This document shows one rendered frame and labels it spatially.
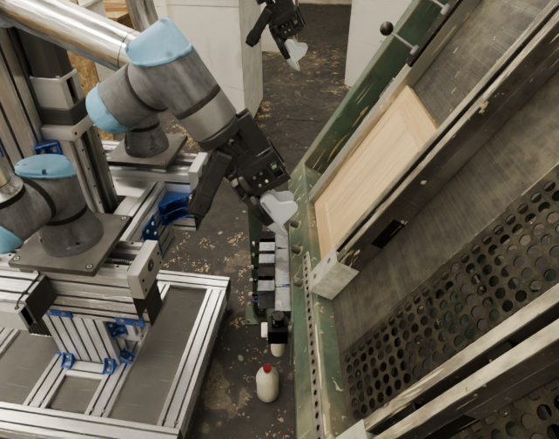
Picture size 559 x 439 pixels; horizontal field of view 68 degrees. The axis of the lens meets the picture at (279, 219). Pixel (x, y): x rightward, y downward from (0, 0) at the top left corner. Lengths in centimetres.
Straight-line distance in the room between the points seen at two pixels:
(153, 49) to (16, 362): 174
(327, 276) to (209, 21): 270
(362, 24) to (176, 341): 382
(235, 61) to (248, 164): 293
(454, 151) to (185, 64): 58
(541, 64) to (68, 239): 106
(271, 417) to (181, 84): 160
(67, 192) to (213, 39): 260
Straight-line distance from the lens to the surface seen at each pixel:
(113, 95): 63
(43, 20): 84
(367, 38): 490
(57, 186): 106
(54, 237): 114
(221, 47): 352
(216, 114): 58
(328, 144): 162
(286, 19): 119
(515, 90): 91
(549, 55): 91
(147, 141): 149
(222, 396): 201
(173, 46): 57
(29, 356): 213
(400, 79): 131
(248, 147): 62
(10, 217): 99
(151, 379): 186
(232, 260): 254
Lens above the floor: 175
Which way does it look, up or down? 38 degrees down
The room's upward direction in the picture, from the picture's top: straight up
